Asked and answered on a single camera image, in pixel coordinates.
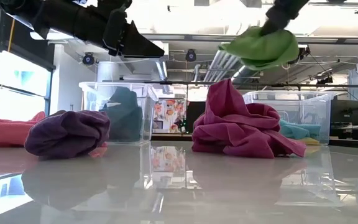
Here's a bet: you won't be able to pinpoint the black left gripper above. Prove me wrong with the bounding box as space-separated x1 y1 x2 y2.
102 6 166 58

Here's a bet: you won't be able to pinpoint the green towel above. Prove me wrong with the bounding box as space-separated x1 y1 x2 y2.
218 26 300 72

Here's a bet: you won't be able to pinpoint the dark teal towel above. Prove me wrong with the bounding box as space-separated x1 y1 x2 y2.
99 86 144 143

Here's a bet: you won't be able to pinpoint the purple towel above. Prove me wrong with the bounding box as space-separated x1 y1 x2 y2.
24 109 111 161

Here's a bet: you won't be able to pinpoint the light blue towel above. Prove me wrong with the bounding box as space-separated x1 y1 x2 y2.
278 119 321 141

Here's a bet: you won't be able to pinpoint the magenta towel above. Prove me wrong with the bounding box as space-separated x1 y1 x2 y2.
191 78 307 159

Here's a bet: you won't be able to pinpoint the yellow towel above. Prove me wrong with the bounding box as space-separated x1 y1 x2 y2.
296 137 321 146

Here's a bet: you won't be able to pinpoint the coral pink towel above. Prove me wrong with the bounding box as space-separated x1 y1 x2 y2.
0 111 108 158

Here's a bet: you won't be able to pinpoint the black round ceiling speaker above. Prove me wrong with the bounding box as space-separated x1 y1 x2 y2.
81 52 96 66
185 49 198 63

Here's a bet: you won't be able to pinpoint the clear plastic storage bin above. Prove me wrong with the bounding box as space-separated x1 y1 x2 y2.
242 90 337 146
78 81 159 146

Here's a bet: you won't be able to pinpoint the floral print panel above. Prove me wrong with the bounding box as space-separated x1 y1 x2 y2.
152 98 186 134

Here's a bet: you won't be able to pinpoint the silver ceiling pipes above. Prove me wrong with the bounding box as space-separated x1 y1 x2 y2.
202 49 248 84

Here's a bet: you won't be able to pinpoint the black panel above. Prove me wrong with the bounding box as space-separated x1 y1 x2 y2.
185 101 206 134

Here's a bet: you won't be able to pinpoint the black machine cabinet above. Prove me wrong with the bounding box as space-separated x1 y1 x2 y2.
329 99 358 141

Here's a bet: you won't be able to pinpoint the black aluminium table frame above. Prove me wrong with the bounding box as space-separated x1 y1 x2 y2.
103 80 358 90

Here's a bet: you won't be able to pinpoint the yellow hanging strap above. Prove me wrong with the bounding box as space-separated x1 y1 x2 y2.
7 18 16 53

